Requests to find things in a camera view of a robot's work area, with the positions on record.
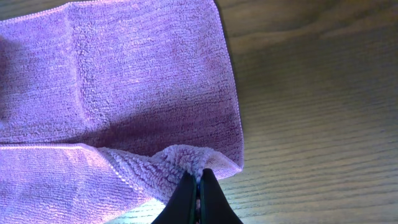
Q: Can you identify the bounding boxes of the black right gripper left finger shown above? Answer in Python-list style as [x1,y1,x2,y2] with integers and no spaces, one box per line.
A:
[152,172,197,224]

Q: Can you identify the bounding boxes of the purple cloth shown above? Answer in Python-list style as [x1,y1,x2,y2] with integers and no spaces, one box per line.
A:
[1,0,243,223]

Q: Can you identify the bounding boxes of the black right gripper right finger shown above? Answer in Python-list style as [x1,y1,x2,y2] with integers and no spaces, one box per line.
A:
[200,169,243,224]

